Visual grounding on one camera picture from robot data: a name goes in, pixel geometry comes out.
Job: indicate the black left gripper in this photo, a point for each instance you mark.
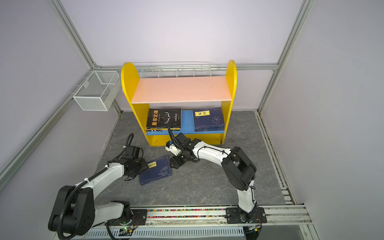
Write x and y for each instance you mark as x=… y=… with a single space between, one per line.
x=144 y=166

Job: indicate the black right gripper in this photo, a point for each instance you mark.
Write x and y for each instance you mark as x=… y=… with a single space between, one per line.
x=177 y=163

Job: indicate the navy book text back cover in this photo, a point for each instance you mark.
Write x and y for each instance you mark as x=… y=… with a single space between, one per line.
x=208 y=120

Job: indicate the black deer cover book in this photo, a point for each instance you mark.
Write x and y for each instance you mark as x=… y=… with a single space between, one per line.
x=163 y=119

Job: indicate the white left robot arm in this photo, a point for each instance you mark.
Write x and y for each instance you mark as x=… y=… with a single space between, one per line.
x=75 y=213

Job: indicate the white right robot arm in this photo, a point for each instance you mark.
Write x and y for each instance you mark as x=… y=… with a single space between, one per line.
x=238 y=167

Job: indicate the yellow wooden bookshelf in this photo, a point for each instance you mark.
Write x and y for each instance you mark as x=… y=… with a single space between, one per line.
x=141 y=93

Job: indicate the white mesh wire basket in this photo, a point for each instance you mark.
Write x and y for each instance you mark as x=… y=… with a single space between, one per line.
x=98 y=91

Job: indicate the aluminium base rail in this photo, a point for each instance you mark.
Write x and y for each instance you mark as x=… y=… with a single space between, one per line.
x=186 y=223

